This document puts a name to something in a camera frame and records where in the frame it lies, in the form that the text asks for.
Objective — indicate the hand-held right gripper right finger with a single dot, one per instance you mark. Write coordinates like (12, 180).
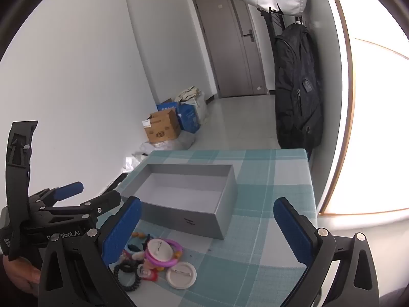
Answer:
(294, 233)

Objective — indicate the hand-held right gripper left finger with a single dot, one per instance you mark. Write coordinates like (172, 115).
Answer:
(121, 230)

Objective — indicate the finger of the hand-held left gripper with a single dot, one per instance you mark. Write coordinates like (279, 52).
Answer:
(68, 189)
(102, 203)

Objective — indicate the white round pin badge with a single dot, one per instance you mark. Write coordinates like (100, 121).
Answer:
(181, 276)
(159, 249)

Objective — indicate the grey rectangular box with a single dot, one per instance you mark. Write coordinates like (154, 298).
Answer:
(191, 220)

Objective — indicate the person's left hand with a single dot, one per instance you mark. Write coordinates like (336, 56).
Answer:
(22, 273)

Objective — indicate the small orange ornament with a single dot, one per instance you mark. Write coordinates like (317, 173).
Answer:
(136, 234)

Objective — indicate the pink pig toy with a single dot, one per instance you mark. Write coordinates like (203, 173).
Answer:
(147, 264)

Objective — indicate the red white hair clip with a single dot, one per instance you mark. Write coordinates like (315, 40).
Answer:
(152, 276)

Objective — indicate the teal checked tablecloth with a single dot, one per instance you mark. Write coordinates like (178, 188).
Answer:
(255, 179)

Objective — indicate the clear plastic bags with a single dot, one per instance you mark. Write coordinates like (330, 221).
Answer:
(172, 142)

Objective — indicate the brown cardboard box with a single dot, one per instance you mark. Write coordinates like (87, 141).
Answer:
(161, 128)

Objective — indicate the blue cardboard box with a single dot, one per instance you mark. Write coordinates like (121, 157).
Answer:
(188, 118)

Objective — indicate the black backpack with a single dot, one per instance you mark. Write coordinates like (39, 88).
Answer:
(297, 96)

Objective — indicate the white cloth bag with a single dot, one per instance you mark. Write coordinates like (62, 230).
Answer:
(196, 102)

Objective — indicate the bright wood framed panel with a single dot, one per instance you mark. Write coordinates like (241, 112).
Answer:
(377, 118)

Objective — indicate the grey door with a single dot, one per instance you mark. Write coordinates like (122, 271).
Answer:
(230, 48)

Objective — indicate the black coat rack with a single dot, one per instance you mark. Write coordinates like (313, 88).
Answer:
(276, 19)

